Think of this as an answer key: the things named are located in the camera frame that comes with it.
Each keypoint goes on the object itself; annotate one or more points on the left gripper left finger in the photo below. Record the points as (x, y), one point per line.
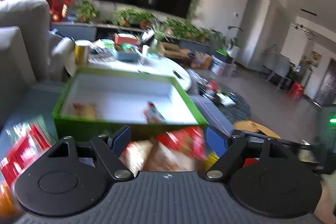
(109, 148)

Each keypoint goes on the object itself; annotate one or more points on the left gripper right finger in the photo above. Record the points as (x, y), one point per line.
(230, 151)

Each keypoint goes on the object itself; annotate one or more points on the red snack bag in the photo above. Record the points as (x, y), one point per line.
(172, 151)

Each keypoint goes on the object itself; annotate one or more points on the round wooden side table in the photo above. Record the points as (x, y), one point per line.
(254, 127)

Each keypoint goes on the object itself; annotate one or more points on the dark round rug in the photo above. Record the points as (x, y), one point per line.
(232, 105)

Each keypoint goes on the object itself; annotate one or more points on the green cardboard box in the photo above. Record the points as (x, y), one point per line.
(96, 101)

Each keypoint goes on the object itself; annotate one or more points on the red plastic stool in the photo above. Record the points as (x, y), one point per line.
(296, 91)

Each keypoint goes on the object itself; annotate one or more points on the yellow tin can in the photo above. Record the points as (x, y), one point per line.
(82, 48)

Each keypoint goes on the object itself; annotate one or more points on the white oval coffee table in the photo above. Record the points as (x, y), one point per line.
(162, 66)

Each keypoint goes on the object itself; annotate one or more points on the grey sofa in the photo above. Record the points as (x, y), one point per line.
(30, 52)

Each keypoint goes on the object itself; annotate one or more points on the red flower decoration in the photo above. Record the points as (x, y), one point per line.
(58, 9)

